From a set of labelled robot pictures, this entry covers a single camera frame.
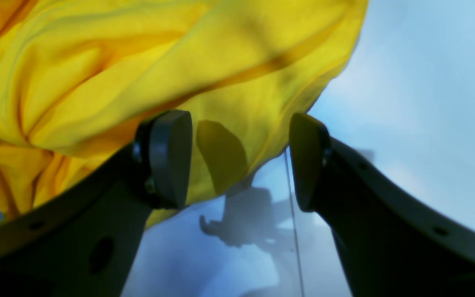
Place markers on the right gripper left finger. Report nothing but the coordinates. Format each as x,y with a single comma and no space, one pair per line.
83,243

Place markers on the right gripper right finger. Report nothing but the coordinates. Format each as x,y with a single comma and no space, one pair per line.
389,243

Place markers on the orange yellow t-shirt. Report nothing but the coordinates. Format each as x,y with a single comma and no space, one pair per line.
78,76

